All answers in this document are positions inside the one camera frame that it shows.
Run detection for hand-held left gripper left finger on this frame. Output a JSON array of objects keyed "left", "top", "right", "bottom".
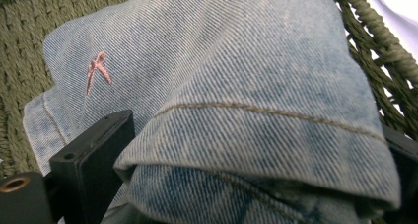
[{"left": 48, "top": 109, "right": 136, "bottom": 224}]

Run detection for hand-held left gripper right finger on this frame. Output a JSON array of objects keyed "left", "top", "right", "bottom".
[{"left": 383, "top": 124, "right": 418, "bottom": 224}]

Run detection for green woven basket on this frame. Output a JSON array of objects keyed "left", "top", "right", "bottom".
[{"left": 0, "top": 0, "right": 418, "bottom": 183}]

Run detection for light blue denim jeans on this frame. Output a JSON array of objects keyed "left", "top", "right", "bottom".
[{"left": 22, "top": 0, "right": 402, "bottom": 224}]

